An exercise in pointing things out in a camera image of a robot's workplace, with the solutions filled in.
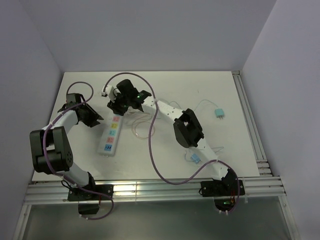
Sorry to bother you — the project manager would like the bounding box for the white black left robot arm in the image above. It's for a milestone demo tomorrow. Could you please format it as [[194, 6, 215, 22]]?
[[29, 93, 103, 200]]

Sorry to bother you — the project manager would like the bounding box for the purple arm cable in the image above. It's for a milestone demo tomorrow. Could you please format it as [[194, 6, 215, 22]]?
[[42, 81, 115, 221], [106, 72, 242, 215]]

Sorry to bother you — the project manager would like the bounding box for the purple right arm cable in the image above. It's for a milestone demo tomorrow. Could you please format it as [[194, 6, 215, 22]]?
[[106, 72, 242, 215]]

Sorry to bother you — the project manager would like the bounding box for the aluminium front rail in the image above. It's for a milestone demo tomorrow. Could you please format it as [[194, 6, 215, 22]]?
[[23, 176, 286, 205]]

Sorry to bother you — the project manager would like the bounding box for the white multicolour power strip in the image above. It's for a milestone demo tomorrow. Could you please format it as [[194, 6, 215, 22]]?
[[97, 113, 124, 156]]

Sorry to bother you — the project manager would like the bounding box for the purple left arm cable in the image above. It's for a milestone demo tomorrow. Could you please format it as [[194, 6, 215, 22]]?
[[42, 81, 115, 221]]

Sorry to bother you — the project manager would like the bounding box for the aluminium side rail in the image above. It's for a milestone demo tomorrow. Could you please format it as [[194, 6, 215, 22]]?
[[231, 71, 273, 177]]

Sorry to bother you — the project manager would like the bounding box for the blue charger cable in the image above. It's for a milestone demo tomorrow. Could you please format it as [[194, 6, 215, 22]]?
[[184, 146, 225, 163]]

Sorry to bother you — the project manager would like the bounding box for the pink charger cable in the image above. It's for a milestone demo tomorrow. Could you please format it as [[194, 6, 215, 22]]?
[[124, 111, 156, 140]]

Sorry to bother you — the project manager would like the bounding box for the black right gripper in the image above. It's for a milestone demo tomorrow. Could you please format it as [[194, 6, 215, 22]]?
[[107, 90, 131, 117]]

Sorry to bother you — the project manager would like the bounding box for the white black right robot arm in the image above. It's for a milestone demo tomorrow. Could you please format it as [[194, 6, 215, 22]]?
[[101, 79, 241, 195]]

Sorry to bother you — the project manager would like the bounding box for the teal charger plug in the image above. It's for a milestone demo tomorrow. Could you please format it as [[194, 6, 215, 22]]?
[[214, 108, 225, 120]]

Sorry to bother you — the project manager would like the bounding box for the teal charger cable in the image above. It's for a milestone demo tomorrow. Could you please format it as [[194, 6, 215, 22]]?
[[167, 99, 217, 113]]

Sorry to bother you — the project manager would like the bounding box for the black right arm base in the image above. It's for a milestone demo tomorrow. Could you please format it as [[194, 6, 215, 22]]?
[[198, 180, 246, 213]]

